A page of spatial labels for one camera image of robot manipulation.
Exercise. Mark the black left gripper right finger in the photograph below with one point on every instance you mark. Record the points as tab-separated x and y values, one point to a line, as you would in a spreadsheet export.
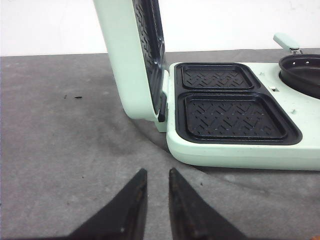
191	218

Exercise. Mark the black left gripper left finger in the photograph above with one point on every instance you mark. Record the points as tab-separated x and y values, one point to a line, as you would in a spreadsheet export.
123	218

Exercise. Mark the mint green breakfast maker lid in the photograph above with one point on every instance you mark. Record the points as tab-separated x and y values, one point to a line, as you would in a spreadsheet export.
133	35

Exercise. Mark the mint green breakfast maker base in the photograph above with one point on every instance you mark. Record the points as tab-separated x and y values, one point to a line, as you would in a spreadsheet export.
240	115

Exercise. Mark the grey table cloth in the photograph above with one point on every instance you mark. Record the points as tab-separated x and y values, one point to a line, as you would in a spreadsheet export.
67	148

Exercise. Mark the small black frying pan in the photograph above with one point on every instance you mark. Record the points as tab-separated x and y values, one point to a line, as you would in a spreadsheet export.
300	71

